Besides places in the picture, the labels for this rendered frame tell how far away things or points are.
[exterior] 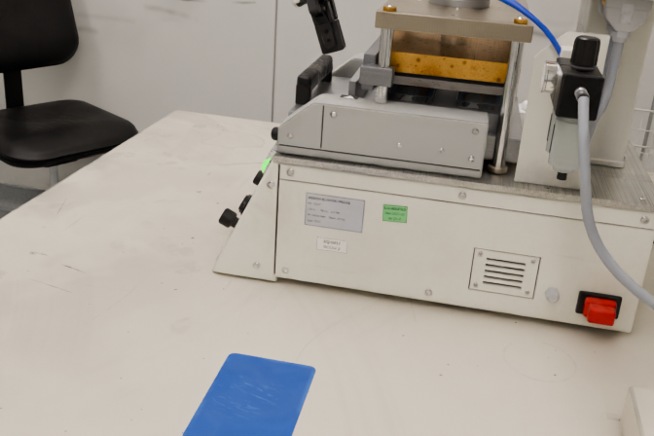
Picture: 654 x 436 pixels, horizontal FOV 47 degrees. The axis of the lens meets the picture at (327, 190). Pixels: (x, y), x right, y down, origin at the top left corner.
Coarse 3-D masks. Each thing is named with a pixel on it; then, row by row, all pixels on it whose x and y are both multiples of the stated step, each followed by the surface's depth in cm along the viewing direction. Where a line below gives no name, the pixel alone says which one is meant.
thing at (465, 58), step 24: (408, 48) 95; (432, 48) 96; (456, 48) 97; (480, 48) 98; (504, 48) 100; (408, 72) 93; (432, 72) 93; (456, 72) 92; (480, 72) 92; (504, 72) 91
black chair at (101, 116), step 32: (0, 0) 237; (32, 0) 244; (64, 0) 252; (0, 32) 237; (32, 32) 245; (64, 32) 252; (0, 64) 239; (32, 64) 247; (0, 128) 230; (32, 128) 232; (64, 128) 233; (96, 128) 238; (128, 128) 243; (0, 160) 222; (32, 160) 219; (64, 160) 225
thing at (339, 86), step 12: (324, 84) 112; (336, 84) 113; (348, 84) 98; (360, 84) 102; (312, 96) 105; (360, 96) 103; (372, 96) 107; (516, 96) 112; (516, 108) 106; (516, 120) 101; (516, 132) 95; (492, 144) 94; (516, 144) 93; (516, 156) 94
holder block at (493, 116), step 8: (440, 96) 99; (448, 96) 100; (424, 104) 95; (432, 104) 95; (440, 104) 96; (448, 104) 96; (488, 112) 94; (496, 112) 94; (496, 120) 93; (496, 128) 94
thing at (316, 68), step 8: (320, 56) 111; (328, 56) 111; (312, 64) 105; (320, 64) 106; (328, 64) 110; (304, 72) 101; (312, 72) 101; (320, 72) 105; (328, 72) 111; (304, 80) 99; (312, 80) 100; (320, 80) 106; (328, 80) 113; (296, 88) 100; (304, 88) 100; (312, 88) 101; (296, 96) 100; (304, 96) 100; (304, 104) 101
